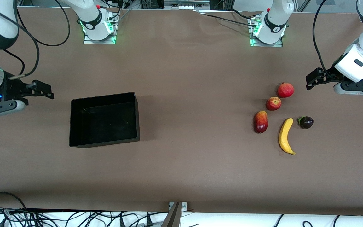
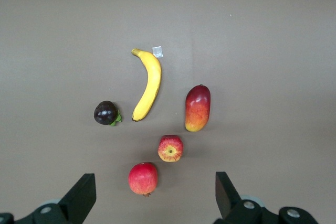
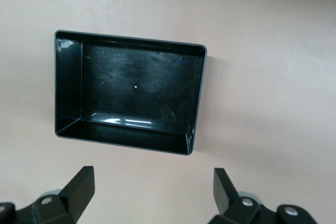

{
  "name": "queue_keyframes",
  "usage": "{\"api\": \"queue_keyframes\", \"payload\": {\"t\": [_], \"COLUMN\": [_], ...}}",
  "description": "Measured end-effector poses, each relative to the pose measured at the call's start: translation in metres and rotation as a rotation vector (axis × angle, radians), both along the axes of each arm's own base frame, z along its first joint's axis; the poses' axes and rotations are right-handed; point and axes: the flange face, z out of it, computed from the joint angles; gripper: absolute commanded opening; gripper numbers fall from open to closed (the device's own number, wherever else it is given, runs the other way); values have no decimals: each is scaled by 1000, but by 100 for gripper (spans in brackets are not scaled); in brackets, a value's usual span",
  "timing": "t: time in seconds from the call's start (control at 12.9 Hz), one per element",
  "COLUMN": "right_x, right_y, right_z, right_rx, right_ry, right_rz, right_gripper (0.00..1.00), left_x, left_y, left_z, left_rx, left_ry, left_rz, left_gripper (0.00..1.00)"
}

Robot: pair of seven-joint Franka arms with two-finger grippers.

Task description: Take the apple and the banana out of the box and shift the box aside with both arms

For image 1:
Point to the dark purple eggplant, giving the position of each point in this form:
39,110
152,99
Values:
306,122

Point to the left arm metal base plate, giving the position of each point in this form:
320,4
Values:
276,45

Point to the black rectangular plastic box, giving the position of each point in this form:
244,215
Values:
106,123

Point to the yellow banana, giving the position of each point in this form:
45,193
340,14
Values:
284,135

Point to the red yellow mango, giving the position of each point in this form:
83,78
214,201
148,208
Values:
261,123

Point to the red apple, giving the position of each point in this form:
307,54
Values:
273,103

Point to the dark slanted bar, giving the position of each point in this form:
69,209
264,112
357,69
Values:
172,217

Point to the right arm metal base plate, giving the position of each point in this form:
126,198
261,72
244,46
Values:
88,41

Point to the silver table edge bracket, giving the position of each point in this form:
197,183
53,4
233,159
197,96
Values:
184,206

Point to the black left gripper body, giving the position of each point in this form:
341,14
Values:
327,77

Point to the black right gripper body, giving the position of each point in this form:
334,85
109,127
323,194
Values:
12,87

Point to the red pomegranate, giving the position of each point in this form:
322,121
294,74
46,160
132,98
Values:
285,90

